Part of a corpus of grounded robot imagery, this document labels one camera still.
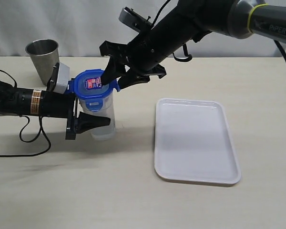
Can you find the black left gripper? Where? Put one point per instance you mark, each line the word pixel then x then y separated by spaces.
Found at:
pixel 57 105

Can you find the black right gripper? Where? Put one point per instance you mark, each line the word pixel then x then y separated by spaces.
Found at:
pixel 139 54

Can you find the blue clip-lock lid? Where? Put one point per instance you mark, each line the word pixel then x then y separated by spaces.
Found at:
pixel 92 94

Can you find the stainless steel cup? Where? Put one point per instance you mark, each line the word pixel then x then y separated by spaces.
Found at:
pixel 44 55

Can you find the clear tall plastic container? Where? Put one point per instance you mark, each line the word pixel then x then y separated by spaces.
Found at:
pixel 100 107

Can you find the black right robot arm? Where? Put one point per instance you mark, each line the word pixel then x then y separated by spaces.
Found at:
pixel 194 19

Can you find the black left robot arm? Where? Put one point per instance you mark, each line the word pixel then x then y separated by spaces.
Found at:
pixel 16 101

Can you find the white rectangular plastic tray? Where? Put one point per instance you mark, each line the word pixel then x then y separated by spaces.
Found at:
pixel 193 144

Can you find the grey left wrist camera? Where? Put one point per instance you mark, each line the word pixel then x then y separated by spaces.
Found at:
pixel 63 77

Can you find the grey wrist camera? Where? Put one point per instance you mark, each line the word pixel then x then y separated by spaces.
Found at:
pixel 63 77
pixel 133 20

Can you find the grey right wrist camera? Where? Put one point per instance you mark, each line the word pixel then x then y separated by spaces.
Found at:
pixel 133 20

